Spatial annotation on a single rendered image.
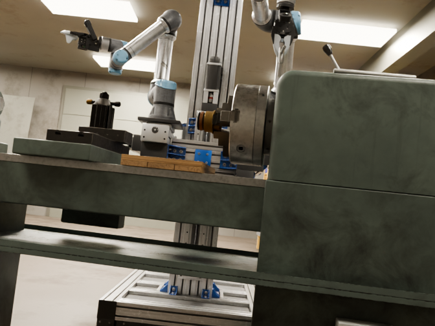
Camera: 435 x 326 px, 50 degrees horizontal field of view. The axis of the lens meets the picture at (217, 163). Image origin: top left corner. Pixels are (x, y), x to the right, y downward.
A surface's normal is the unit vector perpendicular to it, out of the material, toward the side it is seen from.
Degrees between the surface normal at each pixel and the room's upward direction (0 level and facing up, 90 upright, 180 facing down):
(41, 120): 90
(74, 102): 90
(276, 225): 90
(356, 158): 90
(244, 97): 61
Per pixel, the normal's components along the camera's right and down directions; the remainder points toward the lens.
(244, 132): -0.15, 0.24
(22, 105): 0.00, -0.20
